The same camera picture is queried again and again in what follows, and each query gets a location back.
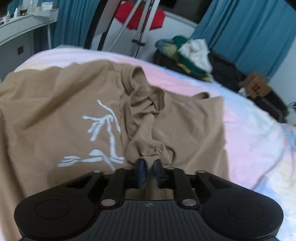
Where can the khaki printed t-shirt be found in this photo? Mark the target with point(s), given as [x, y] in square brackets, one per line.
[57, 97]

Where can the pastel tie-dye bed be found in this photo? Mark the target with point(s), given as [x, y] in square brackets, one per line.
[249, 139]

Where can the blue curtain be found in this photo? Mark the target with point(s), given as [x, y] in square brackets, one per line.
[242, 30]
[74, 23]

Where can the black chair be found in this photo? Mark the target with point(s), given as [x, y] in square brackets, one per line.
[94, 27]

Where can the white grey vanity desk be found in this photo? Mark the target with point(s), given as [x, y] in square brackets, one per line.
[13, 34]

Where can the black garment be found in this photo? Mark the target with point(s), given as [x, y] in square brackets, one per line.
[226, 69]

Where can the light blue garment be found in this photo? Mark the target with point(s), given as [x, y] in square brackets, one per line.
[163, 44]

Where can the brown paper bag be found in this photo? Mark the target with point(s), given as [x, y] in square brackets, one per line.
[255, 85]

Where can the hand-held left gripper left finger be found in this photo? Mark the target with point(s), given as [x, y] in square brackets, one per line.
[141, 172]

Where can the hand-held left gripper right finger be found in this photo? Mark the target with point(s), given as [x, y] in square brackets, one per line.
[157, 172]

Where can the red garment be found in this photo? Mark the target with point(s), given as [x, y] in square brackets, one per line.
[157, 19]

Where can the white garment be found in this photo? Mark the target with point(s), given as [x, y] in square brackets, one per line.
[195, 52]

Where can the garment steamer stand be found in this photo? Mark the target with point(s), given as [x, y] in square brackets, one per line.
[143, 25]

